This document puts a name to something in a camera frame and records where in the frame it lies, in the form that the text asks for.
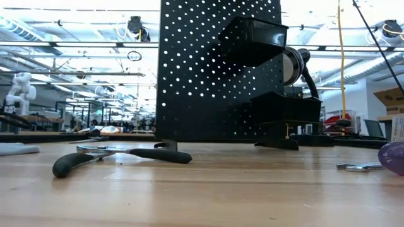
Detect red bin rack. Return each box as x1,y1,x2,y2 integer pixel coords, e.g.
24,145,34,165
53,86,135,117
324,113,354,127

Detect black-handled slip-joint pliers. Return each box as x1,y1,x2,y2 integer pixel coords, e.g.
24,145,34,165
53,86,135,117
52,144,193,179

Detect white humanoid robot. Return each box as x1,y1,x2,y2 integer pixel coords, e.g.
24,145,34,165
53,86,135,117
3,72,37,116

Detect black cable loop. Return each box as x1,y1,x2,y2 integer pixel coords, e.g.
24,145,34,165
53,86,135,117
0,112,32,131

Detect brown cardboard box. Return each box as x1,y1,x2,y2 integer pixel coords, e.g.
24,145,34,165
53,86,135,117
374,86,404,116

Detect office chair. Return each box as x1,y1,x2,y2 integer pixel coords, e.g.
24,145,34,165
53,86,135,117
363,119,386,138

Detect grey blue work glove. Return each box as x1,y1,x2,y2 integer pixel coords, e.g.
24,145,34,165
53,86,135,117
0,142,41,156

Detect black metal peg board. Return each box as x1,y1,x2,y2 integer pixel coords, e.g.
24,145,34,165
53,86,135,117
153,0,300,151

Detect tapered black pegboard bin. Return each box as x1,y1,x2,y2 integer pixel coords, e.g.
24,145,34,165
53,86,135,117
217,16,290,67

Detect yellow strap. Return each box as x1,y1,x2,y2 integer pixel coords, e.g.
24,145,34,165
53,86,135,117
336,0,347,120

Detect black gooseneck desk lamp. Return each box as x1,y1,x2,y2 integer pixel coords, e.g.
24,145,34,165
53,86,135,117
282,46,336,148

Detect thin black pole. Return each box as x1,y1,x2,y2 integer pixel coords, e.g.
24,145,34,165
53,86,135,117
352,0,404,95

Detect black ceiling cable reel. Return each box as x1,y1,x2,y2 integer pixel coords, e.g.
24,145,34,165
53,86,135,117
375,19,404,39
128,15,151,42

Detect wide black pegboard bin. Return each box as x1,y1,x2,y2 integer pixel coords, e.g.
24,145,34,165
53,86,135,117
251,91,323,124

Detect white orange rounded device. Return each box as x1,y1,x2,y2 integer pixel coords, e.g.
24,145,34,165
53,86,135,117
100,125,122,134

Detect white printed sign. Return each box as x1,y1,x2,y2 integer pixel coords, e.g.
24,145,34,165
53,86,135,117
391,115,404,142

